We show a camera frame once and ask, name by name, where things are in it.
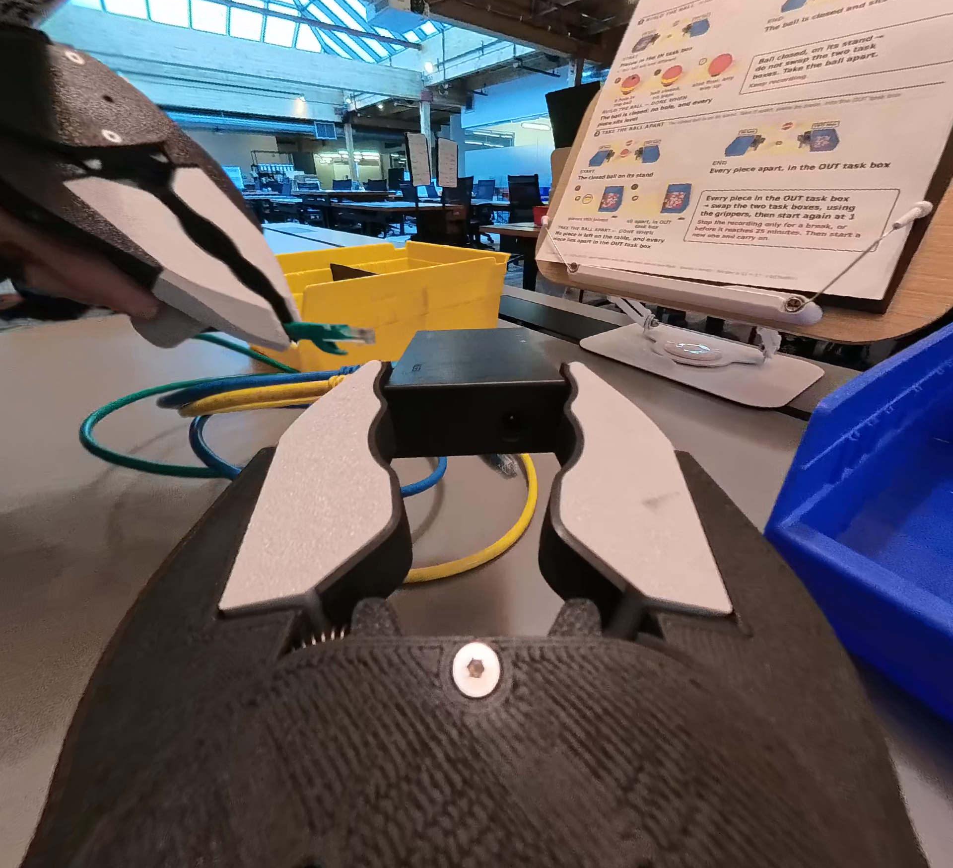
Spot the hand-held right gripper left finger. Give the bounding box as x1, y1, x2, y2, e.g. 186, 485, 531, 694
216, 359, 412, 623

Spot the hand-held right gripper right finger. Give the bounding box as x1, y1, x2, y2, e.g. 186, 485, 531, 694
540, 362, 738, 640

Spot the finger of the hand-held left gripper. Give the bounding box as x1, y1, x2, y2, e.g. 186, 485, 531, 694
170, 138, 297, 327
66, 162, 291, 353

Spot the yellow ethernet cable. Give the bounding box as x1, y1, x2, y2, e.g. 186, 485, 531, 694
179, 375, 539, 583

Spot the green ethernet cable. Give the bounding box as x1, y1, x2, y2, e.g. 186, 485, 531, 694
80, 320, 377, 479

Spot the blue ethernet cable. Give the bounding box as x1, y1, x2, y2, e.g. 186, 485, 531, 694
156, 365, 522, 497

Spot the yellow plastic bin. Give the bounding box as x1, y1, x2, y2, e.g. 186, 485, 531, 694
249, 240, 511, 373

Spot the black network switch box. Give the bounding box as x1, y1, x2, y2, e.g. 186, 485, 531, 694
383, 329, 568, 459

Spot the blue plastic bin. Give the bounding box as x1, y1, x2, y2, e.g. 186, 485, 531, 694
764, 320, 953, 723

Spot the person's left hand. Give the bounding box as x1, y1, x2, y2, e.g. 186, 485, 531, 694
0, 209, 161, 321

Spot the background wooden desk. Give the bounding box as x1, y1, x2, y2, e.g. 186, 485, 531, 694
480, 221, 541, 291

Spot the ceiling projector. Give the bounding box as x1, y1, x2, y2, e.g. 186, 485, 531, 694
366, 0, 429, 35

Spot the black office chair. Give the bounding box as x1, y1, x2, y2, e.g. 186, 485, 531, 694
506, 174, 541, 224

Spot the instruction sheet on wooden stand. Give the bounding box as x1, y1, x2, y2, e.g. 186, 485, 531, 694
536, 0, 953, 409

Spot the black monitor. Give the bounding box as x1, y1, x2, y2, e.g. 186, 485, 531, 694
545, 82, 603, 150

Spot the printed instruction sheet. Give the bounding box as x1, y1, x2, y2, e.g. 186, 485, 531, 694
536, 0, 953, 301

